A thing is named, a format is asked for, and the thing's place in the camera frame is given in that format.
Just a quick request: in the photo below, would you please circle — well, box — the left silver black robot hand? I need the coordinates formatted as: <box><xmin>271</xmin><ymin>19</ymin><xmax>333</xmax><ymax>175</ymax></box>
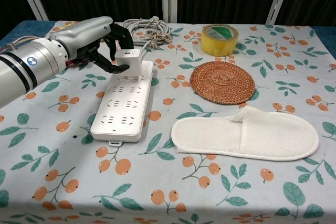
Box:
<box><xmin>48</xmin><ymin>16</ymin><xmax>135</xmax><ymax>74</ymax></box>

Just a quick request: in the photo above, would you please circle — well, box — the white charger plug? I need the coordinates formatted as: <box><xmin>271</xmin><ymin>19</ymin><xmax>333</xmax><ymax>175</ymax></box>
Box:
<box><xmin>115</xmin><ymin>48</ymin><xmax>143</xmax><ymax>78</ymax></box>

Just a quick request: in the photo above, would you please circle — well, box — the white power strip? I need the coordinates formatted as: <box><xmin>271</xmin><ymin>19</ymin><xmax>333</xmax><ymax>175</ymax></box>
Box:
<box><xmin>90</xmin><ymin>60</ymin><xmax>154</xmax><ymax>147</ymax></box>

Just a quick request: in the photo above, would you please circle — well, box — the yellowish clear tape roll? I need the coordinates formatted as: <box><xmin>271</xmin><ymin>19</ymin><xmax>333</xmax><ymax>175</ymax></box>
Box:
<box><xmin>200</xmin><ymin>24</ymin><xmax>239</xmax><ymax>58</ymax></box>

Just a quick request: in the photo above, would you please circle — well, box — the round brown rattan coaster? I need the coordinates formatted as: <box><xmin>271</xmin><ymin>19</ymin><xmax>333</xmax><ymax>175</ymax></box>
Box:
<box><xmin>190</xmin><ymin>61</ymin><xmax>256</xmax><ymax>105</ymax></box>

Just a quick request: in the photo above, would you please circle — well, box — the white disposable slipper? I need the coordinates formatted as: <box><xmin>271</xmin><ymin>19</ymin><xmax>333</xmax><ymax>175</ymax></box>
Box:
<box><xmin>171</xmin><ymin>105</ymin><xmax>320</xmax><ymax>162</ymax></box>

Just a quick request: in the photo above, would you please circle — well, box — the floral fruit print tablecloth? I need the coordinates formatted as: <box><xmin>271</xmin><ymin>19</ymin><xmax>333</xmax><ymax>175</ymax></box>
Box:
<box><xmin>0</xmin><ymin>20</ymin><xmax>336</xmax><ymax>224</ymax></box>

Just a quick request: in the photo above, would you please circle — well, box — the grey cable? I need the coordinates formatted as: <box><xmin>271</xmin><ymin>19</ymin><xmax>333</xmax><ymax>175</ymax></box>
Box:
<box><xmin>121</xmin><ymin>16</ymin><xmax>172</xmax><ymax>60</ymax></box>

